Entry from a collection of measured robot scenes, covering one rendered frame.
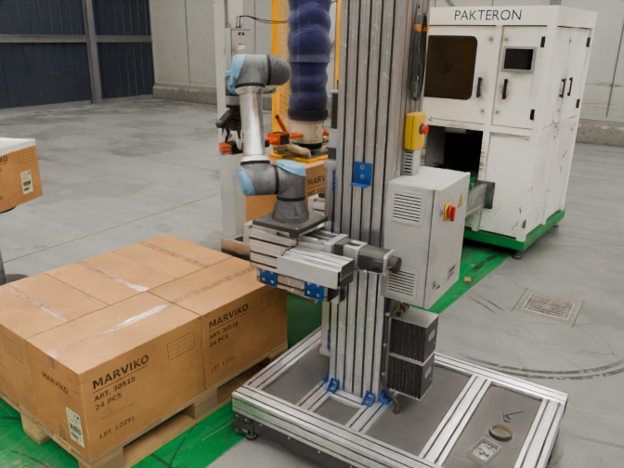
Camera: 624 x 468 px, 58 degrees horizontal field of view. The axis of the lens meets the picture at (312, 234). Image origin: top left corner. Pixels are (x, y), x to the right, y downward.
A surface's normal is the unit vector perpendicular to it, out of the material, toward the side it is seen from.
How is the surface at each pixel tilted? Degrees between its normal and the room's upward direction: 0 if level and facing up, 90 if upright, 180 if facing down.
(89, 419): 90
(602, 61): 90
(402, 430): 0
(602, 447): 0
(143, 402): 90
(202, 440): 0
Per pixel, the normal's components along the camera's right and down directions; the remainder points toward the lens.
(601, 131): -0.54, 0.27
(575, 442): 0.02, -0.94
